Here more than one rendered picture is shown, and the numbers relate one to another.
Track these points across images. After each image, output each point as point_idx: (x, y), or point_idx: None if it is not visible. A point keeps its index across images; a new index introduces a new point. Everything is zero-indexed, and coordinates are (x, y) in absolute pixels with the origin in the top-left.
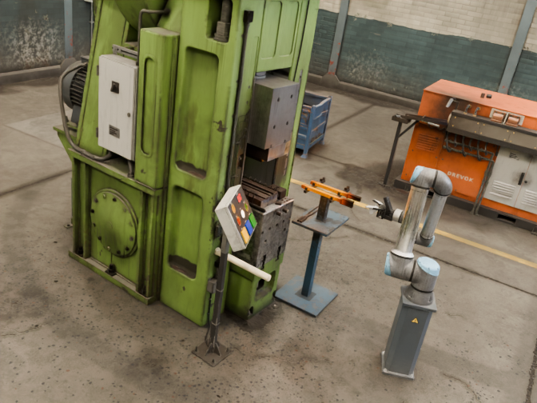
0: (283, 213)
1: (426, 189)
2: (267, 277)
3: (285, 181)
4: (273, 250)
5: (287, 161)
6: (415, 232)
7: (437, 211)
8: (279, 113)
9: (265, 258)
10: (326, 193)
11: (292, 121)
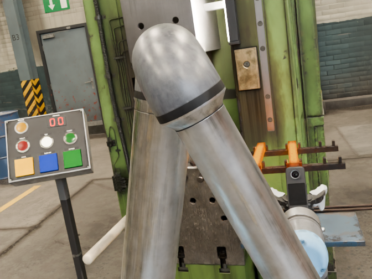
0: (205, 184)
1: (139, 97)
2: (82, 257)
3: (284, 144)
4: (203, 248)
5: (272, 106)
6: (133, 247)
7: (218, 202)
8: (144, 2)
9: (184, 254)
10: (258, 156)
11: (188, 16)
